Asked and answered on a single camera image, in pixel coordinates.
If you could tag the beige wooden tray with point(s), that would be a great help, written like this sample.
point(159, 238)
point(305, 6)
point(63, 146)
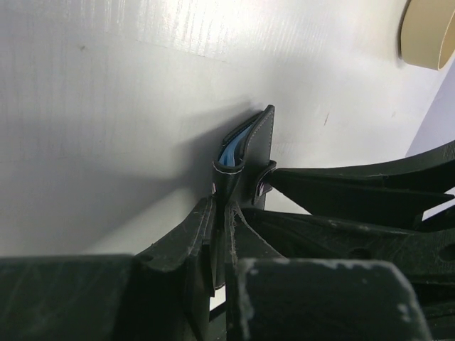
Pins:
point(427, 33)

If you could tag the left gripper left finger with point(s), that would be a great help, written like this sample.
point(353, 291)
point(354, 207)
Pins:
point(178, 275)

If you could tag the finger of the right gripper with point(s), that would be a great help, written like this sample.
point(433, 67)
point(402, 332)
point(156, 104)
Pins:
point(357, 203)
point(431, 171)

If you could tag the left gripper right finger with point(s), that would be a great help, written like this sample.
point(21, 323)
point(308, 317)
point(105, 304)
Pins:
point(303, 277)

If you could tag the black leather card holder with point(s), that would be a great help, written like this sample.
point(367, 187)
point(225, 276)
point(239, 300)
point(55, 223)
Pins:
point(239, 175)

